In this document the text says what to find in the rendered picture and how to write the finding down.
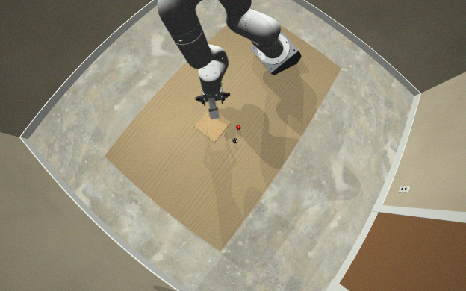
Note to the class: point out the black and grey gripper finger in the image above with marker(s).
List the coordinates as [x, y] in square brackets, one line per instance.
[225, 95]
[199, 98]

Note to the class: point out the tan flat mat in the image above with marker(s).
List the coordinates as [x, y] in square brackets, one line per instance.
[212, 128]

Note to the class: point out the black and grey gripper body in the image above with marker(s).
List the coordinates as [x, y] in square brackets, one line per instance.
[217, 98]

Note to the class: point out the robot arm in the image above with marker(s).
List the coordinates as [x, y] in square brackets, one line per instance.
[180, 19]

